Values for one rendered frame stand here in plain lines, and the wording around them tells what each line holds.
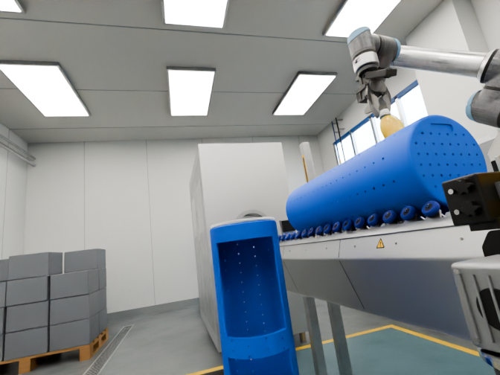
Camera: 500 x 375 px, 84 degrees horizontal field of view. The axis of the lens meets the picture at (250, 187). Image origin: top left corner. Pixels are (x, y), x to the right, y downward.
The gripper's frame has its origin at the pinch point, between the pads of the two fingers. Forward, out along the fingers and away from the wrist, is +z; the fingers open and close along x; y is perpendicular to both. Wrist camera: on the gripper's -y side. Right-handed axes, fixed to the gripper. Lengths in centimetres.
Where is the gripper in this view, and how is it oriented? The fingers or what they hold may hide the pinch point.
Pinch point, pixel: (383, 114)
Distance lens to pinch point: 115.2
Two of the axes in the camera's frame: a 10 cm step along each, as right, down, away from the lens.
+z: 1.4, 9.7, -2.2
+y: -2.6, 2.4, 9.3
